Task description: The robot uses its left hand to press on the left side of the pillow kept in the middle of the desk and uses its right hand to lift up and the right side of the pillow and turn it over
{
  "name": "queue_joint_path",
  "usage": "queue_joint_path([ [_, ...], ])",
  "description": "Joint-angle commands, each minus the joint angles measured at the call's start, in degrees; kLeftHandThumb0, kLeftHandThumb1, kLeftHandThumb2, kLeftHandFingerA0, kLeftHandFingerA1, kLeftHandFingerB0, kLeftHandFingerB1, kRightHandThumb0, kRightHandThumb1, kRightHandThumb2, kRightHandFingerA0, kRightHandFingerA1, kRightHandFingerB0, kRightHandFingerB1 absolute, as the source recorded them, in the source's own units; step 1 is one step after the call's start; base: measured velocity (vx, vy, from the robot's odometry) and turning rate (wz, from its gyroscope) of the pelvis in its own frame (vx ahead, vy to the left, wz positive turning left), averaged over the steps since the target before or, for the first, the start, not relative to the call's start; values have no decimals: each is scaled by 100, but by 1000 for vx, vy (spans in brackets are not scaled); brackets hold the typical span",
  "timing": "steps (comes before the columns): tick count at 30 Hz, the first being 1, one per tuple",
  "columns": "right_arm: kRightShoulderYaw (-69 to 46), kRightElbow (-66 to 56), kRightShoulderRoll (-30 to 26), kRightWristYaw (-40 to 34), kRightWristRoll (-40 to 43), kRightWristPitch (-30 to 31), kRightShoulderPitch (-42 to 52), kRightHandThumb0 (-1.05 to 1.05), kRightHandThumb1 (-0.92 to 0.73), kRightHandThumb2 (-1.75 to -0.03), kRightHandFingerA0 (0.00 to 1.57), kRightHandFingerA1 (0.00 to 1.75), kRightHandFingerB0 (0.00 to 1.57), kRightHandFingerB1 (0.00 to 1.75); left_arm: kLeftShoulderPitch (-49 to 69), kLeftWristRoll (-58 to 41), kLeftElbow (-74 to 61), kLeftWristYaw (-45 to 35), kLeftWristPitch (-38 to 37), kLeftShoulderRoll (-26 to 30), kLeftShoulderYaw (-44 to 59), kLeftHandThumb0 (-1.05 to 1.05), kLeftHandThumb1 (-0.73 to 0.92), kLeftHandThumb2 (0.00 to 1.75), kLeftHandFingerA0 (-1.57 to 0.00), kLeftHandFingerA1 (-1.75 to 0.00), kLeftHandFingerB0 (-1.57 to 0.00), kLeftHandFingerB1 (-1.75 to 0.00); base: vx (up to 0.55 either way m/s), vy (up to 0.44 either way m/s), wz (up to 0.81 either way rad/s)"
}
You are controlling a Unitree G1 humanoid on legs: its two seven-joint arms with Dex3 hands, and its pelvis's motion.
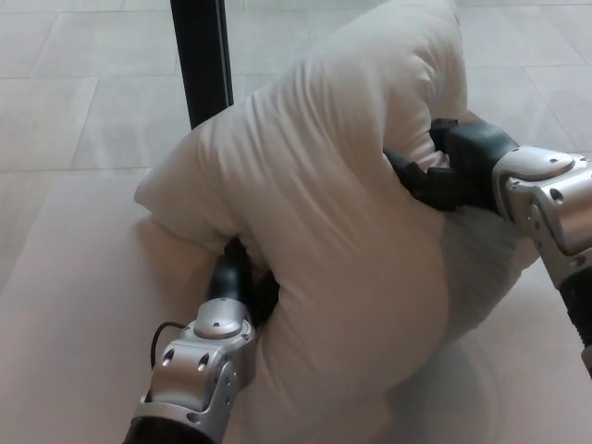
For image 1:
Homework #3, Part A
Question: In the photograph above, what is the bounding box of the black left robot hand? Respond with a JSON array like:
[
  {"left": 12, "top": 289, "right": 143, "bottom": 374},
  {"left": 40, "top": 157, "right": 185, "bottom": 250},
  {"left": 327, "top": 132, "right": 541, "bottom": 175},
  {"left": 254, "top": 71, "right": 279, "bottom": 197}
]
[{"left": 205, "top": 236, "right": 281, "bottom": 335}]

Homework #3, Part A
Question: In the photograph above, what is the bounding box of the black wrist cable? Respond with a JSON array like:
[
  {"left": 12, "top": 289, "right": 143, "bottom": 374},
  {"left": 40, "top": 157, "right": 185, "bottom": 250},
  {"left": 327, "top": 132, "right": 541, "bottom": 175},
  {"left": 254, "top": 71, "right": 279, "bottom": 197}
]
[{"left": 150, "top": 322, "right": 186, "bottom": 370}]

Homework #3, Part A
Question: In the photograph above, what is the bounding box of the black metal post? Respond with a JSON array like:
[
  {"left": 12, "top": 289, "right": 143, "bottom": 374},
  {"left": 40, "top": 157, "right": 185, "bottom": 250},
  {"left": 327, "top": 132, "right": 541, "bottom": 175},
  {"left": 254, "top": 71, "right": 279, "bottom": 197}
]
[{"left": 169, "top": 0, "right": 234, "bottom": 131}]

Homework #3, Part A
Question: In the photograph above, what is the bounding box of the white square pillow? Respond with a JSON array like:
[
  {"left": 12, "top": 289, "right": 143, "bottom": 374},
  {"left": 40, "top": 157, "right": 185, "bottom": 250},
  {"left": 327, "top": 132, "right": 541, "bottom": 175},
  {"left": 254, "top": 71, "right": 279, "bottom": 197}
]
[{"left": 133, "top": 0, "right": 526, "bottom": 444}]

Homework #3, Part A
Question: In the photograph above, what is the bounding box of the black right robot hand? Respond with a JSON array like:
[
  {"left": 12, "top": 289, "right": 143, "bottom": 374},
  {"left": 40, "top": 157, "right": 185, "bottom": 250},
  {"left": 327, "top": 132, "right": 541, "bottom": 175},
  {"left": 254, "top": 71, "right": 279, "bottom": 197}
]
[{"left": 383, "top": 117, "right": 521, "bottom": 215}]

